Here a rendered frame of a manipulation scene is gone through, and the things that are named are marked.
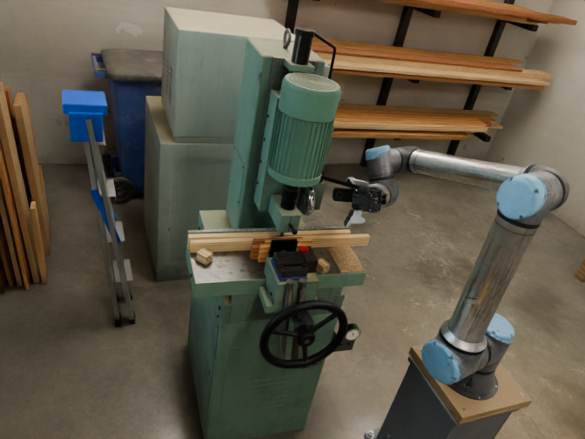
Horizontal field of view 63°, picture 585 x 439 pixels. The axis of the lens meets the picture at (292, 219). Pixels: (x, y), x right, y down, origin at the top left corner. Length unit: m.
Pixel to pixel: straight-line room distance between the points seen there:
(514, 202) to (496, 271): 0.22
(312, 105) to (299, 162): 0.18
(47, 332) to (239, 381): 1.13
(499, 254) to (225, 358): 0.99
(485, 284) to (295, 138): 0.70
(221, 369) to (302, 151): 0.86
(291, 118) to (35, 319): 1.81
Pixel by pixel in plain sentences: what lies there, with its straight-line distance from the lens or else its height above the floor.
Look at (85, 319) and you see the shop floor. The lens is 2.71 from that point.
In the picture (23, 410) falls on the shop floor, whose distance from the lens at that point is 2.41.
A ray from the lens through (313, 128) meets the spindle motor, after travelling 1.42.
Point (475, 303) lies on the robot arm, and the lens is 1.56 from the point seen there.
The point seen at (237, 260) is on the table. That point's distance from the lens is 1.63.
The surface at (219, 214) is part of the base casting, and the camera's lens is 2.04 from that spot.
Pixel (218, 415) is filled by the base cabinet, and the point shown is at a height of 0.20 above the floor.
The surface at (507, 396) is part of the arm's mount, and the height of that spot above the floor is 0.59.
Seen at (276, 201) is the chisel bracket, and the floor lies 1.07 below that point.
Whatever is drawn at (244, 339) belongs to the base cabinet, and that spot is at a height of 0.63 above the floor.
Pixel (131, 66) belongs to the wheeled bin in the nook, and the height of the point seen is 0.96.
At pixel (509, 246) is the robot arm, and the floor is 1.24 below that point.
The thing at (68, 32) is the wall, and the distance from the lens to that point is 3.73.
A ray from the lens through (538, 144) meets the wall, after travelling 5.21.
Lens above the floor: 1.90
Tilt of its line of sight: 32 degrees down
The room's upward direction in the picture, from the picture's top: 12 degrees clockwise
